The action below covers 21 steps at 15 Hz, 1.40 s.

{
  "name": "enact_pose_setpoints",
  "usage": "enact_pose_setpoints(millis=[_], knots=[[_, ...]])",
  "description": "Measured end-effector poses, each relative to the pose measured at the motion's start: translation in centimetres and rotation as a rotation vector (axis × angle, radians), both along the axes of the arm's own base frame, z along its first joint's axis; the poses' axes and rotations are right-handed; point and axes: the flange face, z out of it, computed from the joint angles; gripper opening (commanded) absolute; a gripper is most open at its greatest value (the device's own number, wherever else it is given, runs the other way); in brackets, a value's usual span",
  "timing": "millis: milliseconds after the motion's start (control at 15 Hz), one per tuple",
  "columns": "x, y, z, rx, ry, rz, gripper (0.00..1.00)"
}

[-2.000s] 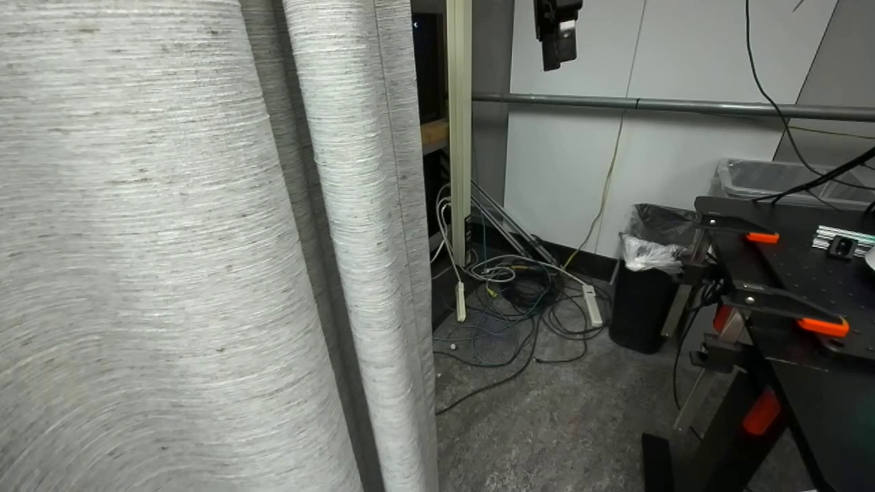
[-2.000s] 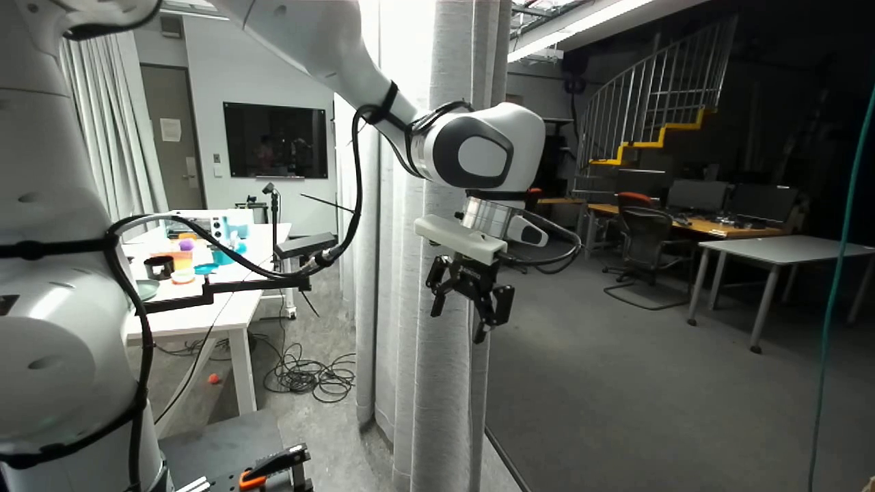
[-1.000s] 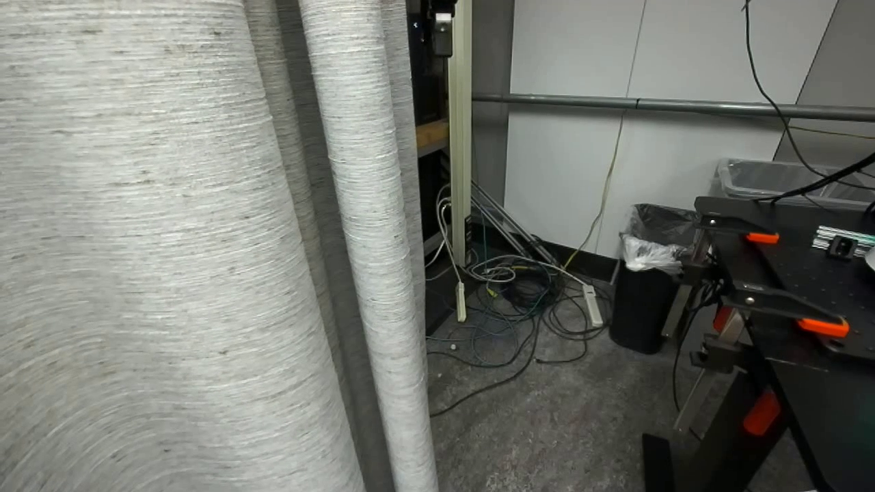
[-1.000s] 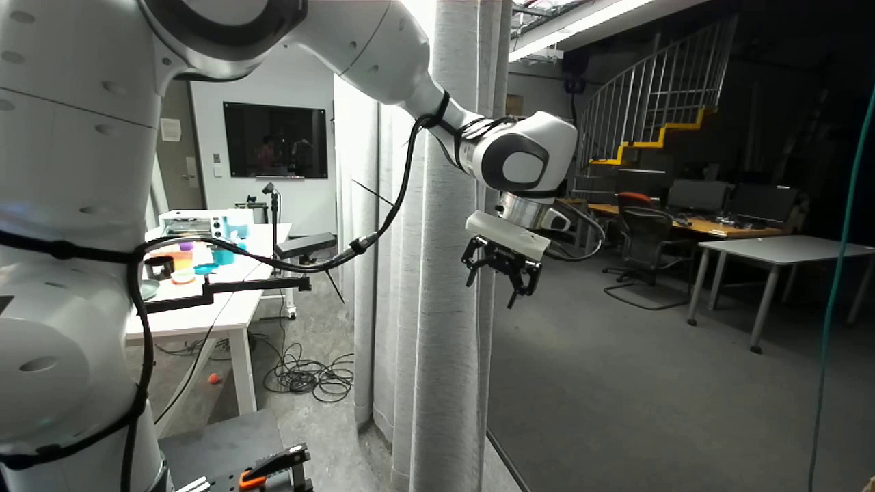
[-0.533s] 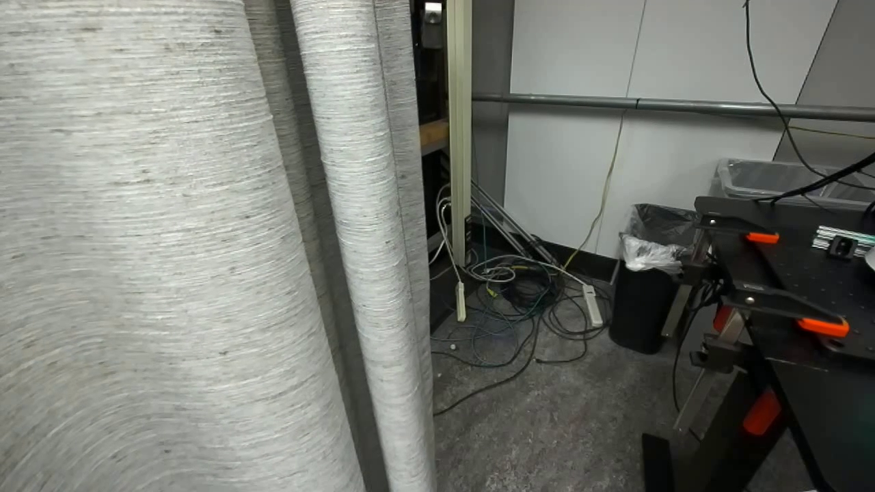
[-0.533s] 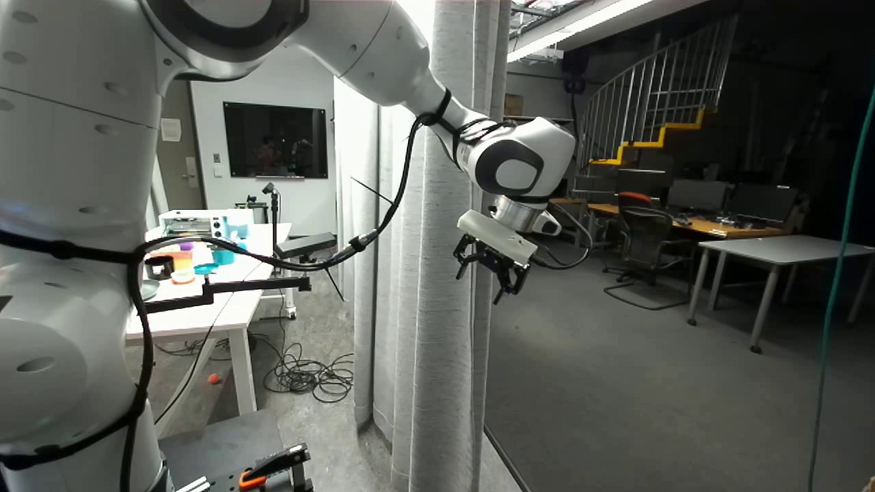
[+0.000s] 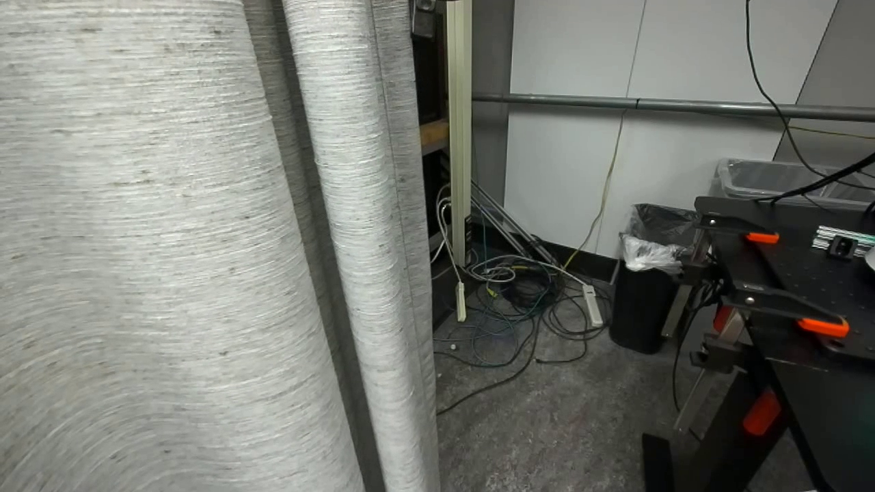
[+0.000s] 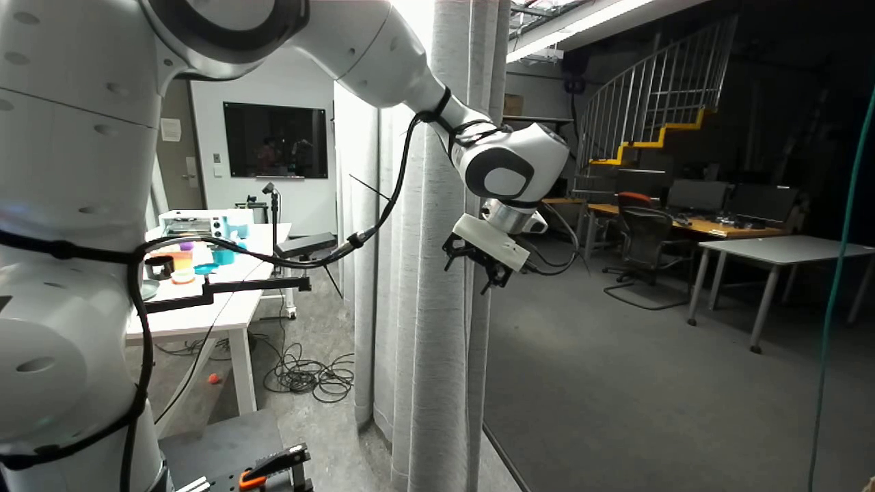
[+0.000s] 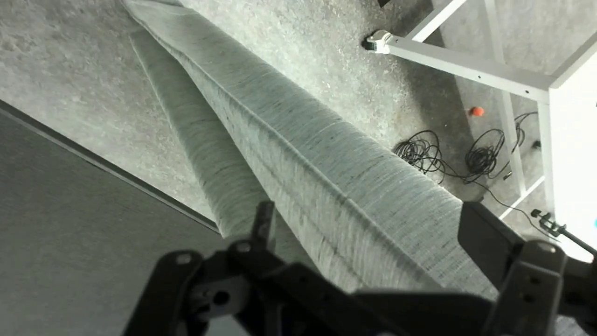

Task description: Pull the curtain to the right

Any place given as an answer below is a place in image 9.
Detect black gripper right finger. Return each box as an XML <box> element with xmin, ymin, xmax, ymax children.
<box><xmin>457</xmin><ymin>199</ymin><xmax>597</xmax><ymax>336</ymax></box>

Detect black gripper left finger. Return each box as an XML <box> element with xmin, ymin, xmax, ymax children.
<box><xmin>121</xmin><ymin>199</ymin><xmax>342</xmax><ymax>336</ymax></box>

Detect grey woven fabric curtain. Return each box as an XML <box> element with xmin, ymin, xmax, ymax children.
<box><xmin>120</xmin><ymin>0</ymin><xmax>590</xmax><ymax>336</ymax></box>

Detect black knob with rod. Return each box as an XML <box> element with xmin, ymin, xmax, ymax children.
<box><xmin>530</xmin><ymin>207</ymin><xmax>597</xmax><ymax>257</ymax></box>

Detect thin black cable coil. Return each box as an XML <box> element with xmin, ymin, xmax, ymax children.
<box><xmin>392</xmin><ymin>109</ymin><xmax>545</xmax><ymax>201</ymax></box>

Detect white metal table frame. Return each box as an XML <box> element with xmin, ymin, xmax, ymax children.
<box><xmin>362</xmin><ymin>0</ymin><xmax>597</xmax><ymax>251</ymax></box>

